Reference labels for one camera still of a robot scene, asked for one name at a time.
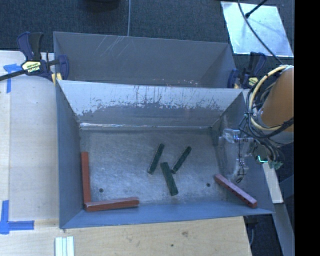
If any dark green flat block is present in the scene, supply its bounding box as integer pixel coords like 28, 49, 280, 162
147, 142, 166, 175
159, 161, 180, 197
170, 145, 193, 174

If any pale wood flat board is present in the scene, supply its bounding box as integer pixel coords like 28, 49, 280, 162
8, 74, 61, 222

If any red-brown flat block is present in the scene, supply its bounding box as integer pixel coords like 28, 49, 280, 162
213, 173, 258, 209
83, 196, 140, 213
80, 151, 92, 205

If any grey metal bin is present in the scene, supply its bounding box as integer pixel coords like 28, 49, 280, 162
52, 31, 276, 230

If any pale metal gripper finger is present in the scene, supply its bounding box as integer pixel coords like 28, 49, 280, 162
218, 128, 253, 151
233, 151, 252, 185

